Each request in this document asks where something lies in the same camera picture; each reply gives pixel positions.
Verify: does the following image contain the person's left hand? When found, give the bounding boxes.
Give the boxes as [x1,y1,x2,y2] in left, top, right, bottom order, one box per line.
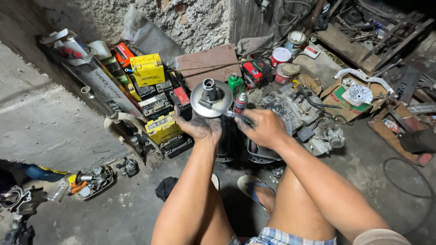
[173,105,223,146]

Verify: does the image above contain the person's right hand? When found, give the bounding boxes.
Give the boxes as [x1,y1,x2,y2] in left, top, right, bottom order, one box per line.
[234,109,291,149]

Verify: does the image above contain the black handled tool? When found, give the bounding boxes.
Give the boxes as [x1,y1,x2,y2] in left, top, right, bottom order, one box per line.
[225,110,255,128]

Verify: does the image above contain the silver clutch pulley assembly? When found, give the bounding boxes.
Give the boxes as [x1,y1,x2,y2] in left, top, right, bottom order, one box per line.
[190,78,234,119]

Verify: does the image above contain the red spray can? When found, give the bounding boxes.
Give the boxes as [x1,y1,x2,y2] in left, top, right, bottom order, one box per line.
[234,93,248,115]

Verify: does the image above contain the green plastic bottle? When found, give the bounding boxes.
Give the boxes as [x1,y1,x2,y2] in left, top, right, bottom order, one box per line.
[228,72,245,96]

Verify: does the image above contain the red black battery box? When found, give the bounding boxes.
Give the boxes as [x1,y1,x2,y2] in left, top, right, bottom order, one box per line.
[241,57,274,90]

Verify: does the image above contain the grey engine block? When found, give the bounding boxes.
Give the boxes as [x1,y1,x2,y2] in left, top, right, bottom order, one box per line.
[259,87,346,157]

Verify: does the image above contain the open red paint can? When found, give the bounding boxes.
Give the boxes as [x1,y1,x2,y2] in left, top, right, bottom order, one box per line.
[275,63,302,85]

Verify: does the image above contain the thin metal rod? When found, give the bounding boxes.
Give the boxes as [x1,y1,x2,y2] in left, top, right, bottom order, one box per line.
[166,59,254,73]

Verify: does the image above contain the brown flat board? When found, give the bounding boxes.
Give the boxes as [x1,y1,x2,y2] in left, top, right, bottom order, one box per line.
[176,44,243,91]

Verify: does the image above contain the white lidded paint can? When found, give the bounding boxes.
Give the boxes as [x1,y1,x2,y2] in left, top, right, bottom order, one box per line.
[271,47,292,68]

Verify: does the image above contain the yellow motorcycle battery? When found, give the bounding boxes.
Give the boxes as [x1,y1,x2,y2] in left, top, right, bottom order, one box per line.
[145,111,184,145]

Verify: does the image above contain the heap of black batteries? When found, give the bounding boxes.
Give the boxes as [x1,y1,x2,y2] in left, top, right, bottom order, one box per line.
[131,73,195,159]

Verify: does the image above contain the person's legs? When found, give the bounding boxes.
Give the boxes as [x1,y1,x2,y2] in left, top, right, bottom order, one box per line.
[194,163,341,245]

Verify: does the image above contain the open metal tin can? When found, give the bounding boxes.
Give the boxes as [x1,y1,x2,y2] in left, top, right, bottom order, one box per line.
[285,31,307,55]

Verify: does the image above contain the white small box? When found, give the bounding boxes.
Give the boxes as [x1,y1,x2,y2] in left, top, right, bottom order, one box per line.
[303,46,321,60]

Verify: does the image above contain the black cloth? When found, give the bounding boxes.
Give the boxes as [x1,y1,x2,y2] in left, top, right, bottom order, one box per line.
[155,176,179,202]

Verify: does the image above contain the cardboard box with parts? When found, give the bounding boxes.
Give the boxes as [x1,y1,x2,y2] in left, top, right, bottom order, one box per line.
[320,73,389,123]

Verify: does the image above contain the yellow battery box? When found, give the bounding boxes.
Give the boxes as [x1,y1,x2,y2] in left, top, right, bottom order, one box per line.
[130,53,166,88]

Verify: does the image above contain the plaid shorts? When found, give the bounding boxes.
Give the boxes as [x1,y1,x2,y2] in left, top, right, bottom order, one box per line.
[228,227,338,245]

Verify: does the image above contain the silver fan pulley face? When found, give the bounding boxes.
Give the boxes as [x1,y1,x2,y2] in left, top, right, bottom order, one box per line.
[347,84,374,106]

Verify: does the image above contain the black carburetor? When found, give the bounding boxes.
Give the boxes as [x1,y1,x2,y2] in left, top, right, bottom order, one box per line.
[116,157,140,177]

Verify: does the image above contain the grey plastic bag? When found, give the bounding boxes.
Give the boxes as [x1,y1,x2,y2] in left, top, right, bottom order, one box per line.
[122,4,186,67]

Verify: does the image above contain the orange small box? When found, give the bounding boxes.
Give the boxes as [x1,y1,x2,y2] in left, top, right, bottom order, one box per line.
[112,42,135,68]

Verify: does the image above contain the chrome exhaust pipe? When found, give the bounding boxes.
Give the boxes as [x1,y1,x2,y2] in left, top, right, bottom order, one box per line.
[81,86,164,159]

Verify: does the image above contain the long grey cardboard box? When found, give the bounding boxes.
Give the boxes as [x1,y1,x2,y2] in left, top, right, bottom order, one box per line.
[61,56,145,120]

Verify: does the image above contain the brown wooden plank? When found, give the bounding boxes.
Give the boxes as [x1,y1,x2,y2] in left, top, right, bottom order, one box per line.
[367,102,434,167]

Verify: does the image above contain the heap of scrap metal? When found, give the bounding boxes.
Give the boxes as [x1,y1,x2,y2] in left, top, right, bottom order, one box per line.
[313,0,436,74]

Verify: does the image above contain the tray of carburetor parts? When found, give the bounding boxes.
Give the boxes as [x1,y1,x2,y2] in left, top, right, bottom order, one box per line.
[67,164,116,202]

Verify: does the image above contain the black rubber drive belt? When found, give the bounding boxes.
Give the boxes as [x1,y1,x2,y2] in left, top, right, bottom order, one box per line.
[382,157,436,200]

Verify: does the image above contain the white plastic packaging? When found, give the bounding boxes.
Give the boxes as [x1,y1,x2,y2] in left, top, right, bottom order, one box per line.
[39,29,97,67]

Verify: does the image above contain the engine parts heap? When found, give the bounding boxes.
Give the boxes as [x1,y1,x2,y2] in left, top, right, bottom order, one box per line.
[0,160,48,245]

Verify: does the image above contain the blue strap flip flop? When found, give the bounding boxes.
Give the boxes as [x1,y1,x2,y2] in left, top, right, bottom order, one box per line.
[237,175,276,216]

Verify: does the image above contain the white metal grab rail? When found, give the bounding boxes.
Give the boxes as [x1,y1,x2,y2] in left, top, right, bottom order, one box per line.
[333,68,396,96]

